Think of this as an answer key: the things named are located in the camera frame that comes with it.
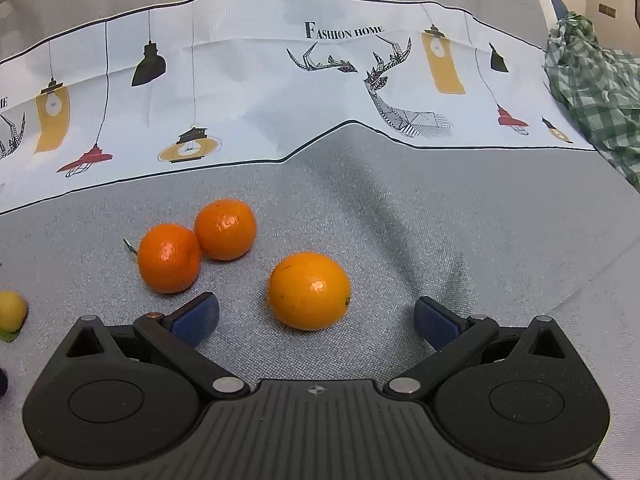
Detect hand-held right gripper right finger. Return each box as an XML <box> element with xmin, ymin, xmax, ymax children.
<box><xmin>384</xmin><ymin>296</ymin><xmax>568</xmax><ymax>401</ymax></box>

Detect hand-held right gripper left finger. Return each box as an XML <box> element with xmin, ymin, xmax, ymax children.
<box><xmin>62</xmin><ymin>291</ymin><xmax>251</xmax><ymax>401</ymax></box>

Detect mandarin orange with stem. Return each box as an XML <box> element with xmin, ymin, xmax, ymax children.
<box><xmin>122</xmin><ymin>223</ymin><xmax>202</xmax><ymax>295</ymax></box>

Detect textured mandarin orange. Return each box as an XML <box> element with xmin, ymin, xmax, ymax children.
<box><xmin>194</xmin><ymin>199</ymin><xmax>258</xmax><ymax>261</ymax></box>

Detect large smooth orange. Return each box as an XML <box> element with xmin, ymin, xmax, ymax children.
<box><xmin>267</xmin><ymin>252</ymin><xmax>352</xmax><ymax>331</ymax></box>

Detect grey printed cloth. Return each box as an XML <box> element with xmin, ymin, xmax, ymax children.
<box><xmin>0</xmin><ymin>0</ymin><xmax>640</xmax><ymax>466</ymax></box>

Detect small yellow fruit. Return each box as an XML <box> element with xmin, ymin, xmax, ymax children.
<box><xmin>0</xmin><ymin>291</ymin><xmax>28</xmax><ymax>332</ymax></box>

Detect green checked cloth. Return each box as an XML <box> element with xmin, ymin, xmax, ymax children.
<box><xmin>544</xmin><ymin>11</ymin><xmax>640</xmax><ymax>191</ymax></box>

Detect blue fabric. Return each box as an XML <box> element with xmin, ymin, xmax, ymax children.
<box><xmin>542</xmin><ymin>0</ymin><xmax>571</xmax><ymax>23</ymax></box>

